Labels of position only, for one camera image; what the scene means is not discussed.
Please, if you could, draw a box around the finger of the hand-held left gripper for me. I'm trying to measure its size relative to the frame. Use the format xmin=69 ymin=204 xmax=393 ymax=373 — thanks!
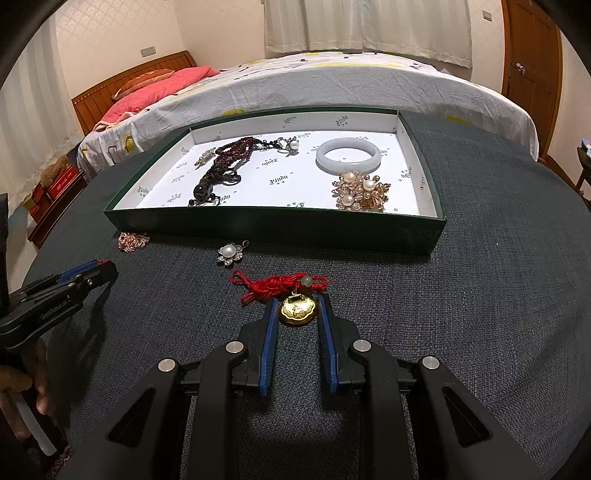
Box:
xmin=58 ymin=260 xmax=105 ymax=283
xmin=9 ymin=261 xmax=118 ymax=304

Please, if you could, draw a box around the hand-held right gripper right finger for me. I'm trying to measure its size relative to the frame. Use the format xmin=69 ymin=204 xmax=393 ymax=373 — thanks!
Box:
xmin=318 ymin=295 xmax=543 ymax=480

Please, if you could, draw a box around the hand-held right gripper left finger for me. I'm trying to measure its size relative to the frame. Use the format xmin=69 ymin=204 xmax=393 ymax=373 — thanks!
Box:
xmin=60 ymin=296 xmax=281 ymax=480

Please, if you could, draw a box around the red cord gold lock pendant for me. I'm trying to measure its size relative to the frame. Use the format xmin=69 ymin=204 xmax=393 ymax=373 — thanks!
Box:
xmin=230 ymin=270 xmax=331 ymax=328

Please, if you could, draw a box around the shallow dark green box tray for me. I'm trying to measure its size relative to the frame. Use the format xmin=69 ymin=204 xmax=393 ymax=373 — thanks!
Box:
xmin=102 ymin=106 xmax=448 ymax=257

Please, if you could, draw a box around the black bead tassel necklace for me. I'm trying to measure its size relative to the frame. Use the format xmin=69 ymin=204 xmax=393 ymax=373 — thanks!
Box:
xmin=187 ymin=165 xmax=243 ymax=207

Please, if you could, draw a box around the gold pearl flower brooch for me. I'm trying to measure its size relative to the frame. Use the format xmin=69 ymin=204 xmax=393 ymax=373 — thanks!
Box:
xmin=330 ymin=168 xmax=391 ymax=213

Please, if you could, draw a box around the pale jade bangle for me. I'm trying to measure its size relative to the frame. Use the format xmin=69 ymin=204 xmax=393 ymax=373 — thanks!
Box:
xmin=315 ymin=137 xmax=383 ymax=175

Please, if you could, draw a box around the dark red bead bracelet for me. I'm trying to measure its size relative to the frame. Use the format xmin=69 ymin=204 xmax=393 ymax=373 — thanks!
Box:
xmin=215 ymin=136 xmax=273 ymax=169

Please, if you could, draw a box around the person's left hand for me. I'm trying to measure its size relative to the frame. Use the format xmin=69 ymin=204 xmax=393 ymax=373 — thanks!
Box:
xmin=0 ymin=339 xmax=52 ymax=444

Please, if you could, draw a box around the yellow gift box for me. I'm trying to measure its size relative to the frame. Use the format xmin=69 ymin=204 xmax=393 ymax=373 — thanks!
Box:
xmin=21 ymin=187 xmax=47 ymax=210

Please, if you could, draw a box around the red gift box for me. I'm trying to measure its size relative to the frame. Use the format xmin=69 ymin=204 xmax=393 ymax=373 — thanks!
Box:
xmin=48 ymin=165 xmax=79 ymax=192

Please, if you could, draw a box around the pearl flower pendant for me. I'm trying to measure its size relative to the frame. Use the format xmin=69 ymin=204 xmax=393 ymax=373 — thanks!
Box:
xmin=217 ymin=240 xmax=251 ymax=268

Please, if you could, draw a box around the brown teddy bear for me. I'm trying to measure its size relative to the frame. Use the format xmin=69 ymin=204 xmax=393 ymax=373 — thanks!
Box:
xmin=41 ymin=156 xmax=70 ymax=185

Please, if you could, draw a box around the sheer striped curtain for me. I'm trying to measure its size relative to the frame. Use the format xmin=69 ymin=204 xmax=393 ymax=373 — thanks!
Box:
xmin=0 ymin=41 xmax=84 ymax=213

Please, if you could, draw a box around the dark grey tablecloth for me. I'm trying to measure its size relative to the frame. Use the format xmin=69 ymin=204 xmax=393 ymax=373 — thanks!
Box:
xmin=21 ymin=111 xmax=591 ymax=480

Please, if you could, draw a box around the pink pillow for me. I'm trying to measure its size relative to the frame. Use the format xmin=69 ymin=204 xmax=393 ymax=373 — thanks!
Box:
xmin=95 ymin=66 xmax=220 ymax=125

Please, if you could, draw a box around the orange patterned pillow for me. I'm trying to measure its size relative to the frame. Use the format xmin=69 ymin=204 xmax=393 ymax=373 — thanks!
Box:
xmin=112 ymin=69 xmax=175 ymax=100

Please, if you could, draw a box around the bed with patterned white sheet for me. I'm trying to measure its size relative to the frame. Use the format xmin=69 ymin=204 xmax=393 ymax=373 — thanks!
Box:
xmin=71 ymin=50 xmax=540 ymax=178

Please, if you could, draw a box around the wooden chair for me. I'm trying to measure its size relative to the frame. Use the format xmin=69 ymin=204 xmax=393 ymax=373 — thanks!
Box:
xmin=575 ymin=147 xmax=591 ymax=200

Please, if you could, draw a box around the white window curtain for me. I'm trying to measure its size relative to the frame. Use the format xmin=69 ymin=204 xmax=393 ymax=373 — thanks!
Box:
xmin=264 ymin=0 xmax=474 ymax=69

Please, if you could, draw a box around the brown wooden door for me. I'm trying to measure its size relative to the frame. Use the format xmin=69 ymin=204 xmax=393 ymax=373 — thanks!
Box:
xmin=501 ymin=0 xmax=564 ymax=160

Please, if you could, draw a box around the rose gold chain bracelet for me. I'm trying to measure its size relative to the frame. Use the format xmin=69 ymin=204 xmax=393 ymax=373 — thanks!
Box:
xmin=117 ymin=231 xmax=151 ymax=252

